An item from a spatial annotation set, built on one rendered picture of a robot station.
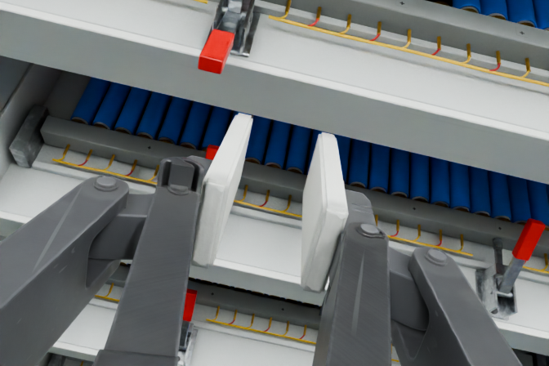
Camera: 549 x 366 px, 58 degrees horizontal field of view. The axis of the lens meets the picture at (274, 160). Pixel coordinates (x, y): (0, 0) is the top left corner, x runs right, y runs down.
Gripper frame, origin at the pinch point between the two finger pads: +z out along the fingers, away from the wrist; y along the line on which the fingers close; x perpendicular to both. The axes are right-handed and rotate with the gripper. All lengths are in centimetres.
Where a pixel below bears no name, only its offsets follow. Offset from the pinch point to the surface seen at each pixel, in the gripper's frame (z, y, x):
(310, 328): 30.6, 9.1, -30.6
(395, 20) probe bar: 17.7, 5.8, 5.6
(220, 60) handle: 7.7, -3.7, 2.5
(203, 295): 29.6, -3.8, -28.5
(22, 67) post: 24.8, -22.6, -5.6
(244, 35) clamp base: 13.5, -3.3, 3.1
